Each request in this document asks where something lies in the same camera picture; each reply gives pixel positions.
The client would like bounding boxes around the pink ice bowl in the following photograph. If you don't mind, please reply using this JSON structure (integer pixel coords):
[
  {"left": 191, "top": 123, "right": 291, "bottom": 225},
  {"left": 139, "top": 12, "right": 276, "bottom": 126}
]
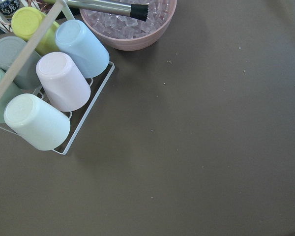
[{"left": 80, "top": 0, "right": 177, "bottom": 51}]

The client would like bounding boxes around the pink cup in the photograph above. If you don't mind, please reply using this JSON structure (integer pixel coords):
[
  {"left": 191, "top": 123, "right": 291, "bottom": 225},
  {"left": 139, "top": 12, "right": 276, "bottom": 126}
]
[{"left": 36, "top": 52, "right": 91, "bottom": 112}]

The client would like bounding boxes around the steel muddler black tip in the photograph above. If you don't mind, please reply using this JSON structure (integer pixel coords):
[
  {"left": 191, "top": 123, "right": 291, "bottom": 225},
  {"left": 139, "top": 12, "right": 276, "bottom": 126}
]
[{"left": 65, "top": 0, "right": 148, "bottom": 22}]

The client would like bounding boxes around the white cup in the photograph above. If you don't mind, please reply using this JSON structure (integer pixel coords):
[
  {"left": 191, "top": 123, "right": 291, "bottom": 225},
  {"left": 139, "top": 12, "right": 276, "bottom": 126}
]
[{"left": 4, "top": 93, "right": 71, "bottom": 150}]

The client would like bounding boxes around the blue cup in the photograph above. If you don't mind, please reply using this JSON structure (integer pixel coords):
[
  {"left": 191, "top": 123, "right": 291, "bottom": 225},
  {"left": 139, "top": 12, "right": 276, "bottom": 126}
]
[{"left": 55, "top": 19, "right": 110, "bottom": 78}]

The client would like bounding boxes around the yellow cup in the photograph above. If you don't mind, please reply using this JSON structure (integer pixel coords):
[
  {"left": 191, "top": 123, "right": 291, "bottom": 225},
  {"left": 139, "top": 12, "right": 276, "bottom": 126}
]
[{"left": 11, "top": 7, "right": 59, "bottom": 56}]

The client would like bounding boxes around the grey cup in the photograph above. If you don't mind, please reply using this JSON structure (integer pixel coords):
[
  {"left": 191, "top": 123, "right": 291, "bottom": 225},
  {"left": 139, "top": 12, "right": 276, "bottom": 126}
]
[{"left": 0, "top": 36, "right": 41, "bottom": 89}]

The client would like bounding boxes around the green cup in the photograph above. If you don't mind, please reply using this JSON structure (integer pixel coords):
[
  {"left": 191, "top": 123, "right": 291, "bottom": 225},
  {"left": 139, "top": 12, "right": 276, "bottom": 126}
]
[{"left": 0, "top": 69, "right": 22, "bottom": 123}]

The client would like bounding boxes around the white wire cup rack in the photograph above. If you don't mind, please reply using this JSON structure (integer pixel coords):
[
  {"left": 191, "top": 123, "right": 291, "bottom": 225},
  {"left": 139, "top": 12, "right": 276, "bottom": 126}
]
[{"left": 0, "top": 0, "right": 115, "bottom": 154}]

